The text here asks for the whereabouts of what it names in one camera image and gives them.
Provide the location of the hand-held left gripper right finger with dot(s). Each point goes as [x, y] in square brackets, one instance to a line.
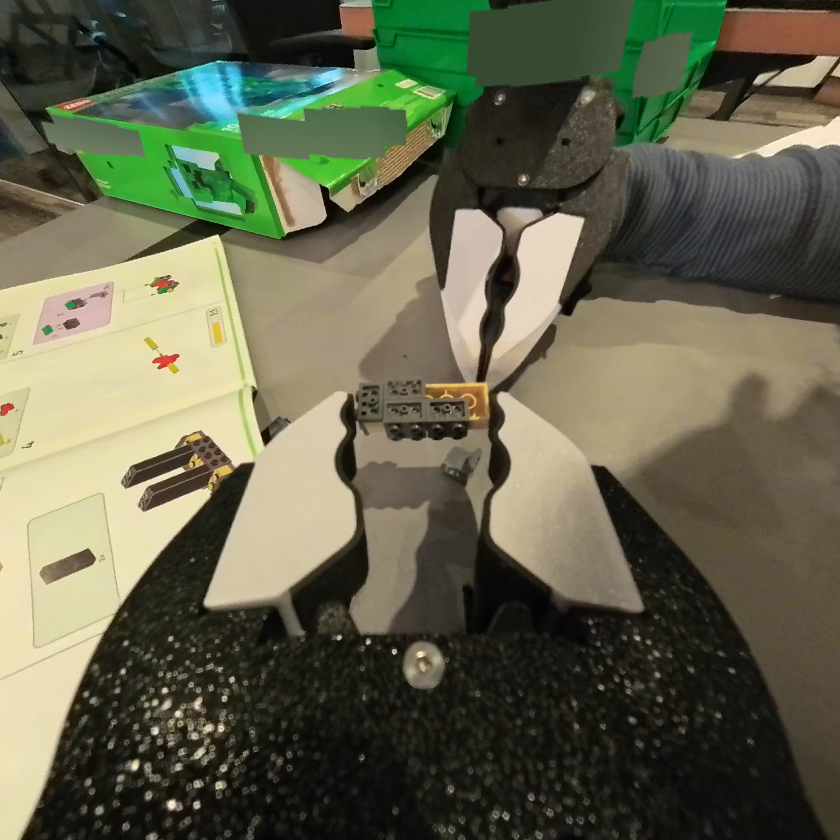
[558, 518]

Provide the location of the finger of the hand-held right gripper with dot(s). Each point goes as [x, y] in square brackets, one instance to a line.
[544, 275]
[469, 275]

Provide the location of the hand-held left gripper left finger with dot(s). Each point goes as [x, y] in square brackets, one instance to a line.
[282, 518]

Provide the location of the small grey brick piece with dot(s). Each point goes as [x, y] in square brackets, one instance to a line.
[459, 466]

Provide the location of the grey and tan brick assembly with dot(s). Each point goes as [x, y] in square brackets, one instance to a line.
[420, 410]

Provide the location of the person's right forearm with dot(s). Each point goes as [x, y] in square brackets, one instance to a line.
[722, 216]

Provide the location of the grey desk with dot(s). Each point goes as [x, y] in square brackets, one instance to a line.
[656, 394]

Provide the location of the long black brick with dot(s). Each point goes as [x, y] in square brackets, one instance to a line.
[274, 428]

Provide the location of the green plastic crate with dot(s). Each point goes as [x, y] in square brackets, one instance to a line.
[420, 39]

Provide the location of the instruction booklet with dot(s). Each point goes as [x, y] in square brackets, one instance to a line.
[98, 407]

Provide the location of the white paper sheet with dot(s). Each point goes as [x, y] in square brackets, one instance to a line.
[807, 134]

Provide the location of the green toy box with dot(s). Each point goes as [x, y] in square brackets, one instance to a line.
[197, 190]

